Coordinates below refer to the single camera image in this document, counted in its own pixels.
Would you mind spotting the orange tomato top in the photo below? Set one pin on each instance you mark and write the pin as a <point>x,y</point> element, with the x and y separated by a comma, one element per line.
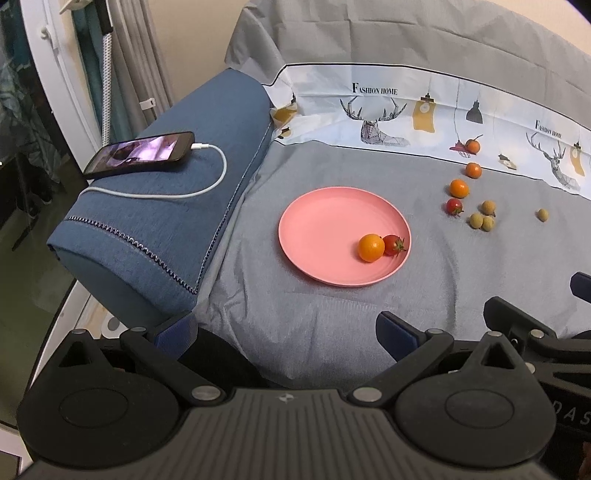
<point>472,146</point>

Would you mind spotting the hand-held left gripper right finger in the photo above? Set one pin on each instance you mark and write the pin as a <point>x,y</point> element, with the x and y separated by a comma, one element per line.
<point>396,334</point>

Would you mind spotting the tan longan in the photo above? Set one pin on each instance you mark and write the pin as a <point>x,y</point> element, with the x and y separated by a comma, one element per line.
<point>488,207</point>
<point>542,214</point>
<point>475,219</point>
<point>488,223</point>

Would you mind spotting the orange tomato middle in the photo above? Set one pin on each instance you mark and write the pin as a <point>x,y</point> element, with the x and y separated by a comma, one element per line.
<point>473,170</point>

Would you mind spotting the grey curtain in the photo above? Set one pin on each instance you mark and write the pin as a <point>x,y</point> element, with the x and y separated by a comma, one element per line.
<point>138,50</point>

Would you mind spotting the orange tomato near red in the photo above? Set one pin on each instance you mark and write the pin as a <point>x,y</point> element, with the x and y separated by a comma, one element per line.
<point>459,188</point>

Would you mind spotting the white door frame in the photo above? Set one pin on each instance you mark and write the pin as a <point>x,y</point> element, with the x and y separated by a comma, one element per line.
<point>55,69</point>

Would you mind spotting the orange tomato on plate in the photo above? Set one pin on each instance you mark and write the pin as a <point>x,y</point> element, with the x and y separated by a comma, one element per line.
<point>371,248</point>

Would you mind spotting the black smartphone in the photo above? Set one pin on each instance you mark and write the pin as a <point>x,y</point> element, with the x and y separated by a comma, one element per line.
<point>138,153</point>

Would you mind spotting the grey printed bed sheet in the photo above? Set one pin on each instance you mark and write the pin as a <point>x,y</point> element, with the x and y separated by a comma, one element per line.
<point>369,304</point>

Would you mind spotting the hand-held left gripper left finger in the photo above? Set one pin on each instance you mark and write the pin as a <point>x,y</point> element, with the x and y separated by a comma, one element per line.
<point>178,331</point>

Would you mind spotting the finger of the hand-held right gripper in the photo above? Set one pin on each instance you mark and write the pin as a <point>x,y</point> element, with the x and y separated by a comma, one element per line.
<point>508,318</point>
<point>581,287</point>

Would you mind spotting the pink plate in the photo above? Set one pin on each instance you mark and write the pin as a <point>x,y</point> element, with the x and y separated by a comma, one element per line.
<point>344,236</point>

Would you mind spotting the red cherry tomato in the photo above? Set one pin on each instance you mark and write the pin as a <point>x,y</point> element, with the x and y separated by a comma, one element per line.
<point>454,206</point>
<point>393,245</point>

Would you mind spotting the grey quilt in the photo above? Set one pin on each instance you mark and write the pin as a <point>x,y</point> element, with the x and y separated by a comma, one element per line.
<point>415,32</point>

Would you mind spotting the blue cushion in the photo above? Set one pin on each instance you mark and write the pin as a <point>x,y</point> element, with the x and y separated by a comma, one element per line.
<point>184,217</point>

